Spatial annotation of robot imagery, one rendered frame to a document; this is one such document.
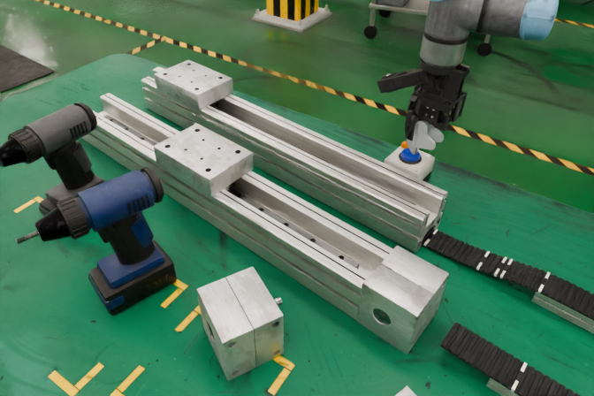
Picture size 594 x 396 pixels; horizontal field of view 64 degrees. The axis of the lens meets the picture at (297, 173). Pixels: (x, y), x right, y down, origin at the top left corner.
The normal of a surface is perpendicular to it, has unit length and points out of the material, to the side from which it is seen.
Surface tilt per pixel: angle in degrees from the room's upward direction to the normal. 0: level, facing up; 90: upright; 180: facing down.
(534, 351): 0
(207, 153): 0
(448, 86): 90
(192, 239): 0
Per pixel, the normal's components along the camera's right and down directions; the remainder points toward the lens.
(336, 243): -0.64, 0.47
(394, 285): 0.01, -0.79
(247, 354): 0.48, 0.54
